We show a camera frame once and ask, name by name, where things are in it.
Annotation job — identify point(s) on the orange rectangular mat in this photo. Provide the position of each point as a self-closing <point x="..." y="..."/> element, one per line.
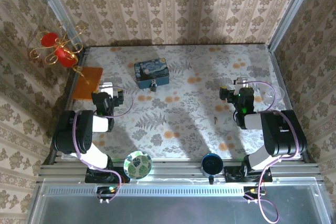
<point x="88" y="83"/>

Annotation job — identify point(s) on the green leaf pattern bowl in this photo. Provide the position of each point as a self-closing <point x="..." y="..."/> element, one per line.
<point x="137" y="165"/>

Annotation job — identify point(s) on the aluminium frame post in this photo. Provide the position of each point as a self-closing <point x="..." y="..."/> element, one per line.
<point x="291" y="9"/>
<point x="56" y="6"/>

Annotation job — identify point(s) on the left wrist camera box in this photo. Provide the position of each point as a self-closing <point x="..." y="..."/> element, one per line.
<point x="106" y="88"/>

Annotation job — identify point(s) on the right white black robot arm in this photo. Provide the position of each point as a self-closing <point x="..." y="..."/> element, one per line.
<point x="283" y="134"/>

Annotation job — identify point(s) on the dark blue mug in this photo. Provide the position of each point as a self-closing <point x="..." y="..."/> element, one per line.
<point x="212" y="164"/>

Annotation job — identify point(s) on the silver padlock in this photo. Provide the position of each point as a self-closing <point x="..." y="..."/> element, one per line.
<point x="153" y="87"/>

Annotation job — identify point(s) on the grey metal panel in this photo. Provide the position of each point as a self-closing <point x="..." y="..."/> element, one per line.
<point x="170" y="208"/>

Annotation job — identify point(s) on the floral table cloth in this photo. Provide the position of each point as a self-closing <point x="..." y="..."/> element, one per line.
<point x="183" y="108"/>

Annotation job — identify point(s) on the blue starry night tin box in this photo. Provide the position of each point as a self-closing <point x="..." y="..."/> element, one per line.
<point x="151" y="73"/>

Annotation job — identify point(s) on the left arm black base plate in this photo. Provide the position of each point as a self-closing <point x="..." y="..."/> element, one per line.
<point x="90" y="178"/>

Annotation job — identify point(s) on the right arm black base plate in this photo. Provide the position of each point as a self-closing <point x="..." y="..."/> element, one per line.
<point x="232" y="175"/>

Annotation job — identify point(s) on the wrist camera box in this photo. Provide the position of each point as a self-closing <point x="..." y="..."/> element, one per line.
<point x="241" y="81"/>
<point x="106" y="88"/>

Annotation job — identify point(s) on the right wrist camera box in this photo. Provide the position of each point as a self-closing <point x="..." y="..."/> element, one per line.
<point x="241" y="81"/>

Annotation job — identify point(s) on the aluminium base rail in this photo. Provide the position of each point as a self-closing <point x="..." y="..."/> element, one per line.
<point x="178" y="170"/>

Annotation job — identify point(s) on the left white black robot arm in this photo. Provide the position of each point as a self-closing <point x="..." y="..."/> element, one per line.
<point x="71" y="134"/>

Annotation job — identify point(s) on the clear plastic cup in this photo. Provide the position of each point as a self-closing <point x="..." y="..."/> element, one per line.
<point x="275" y="96"/>

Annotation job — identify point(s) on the small metal key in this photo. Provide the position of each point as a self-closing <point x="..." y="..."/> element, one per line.
<point x="215" y="121"/>

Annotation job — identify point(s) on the red candle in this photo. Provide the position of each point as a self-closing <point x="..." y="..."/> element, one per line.
<point x="65" y="56"/>
<point x="50" y="39"/>

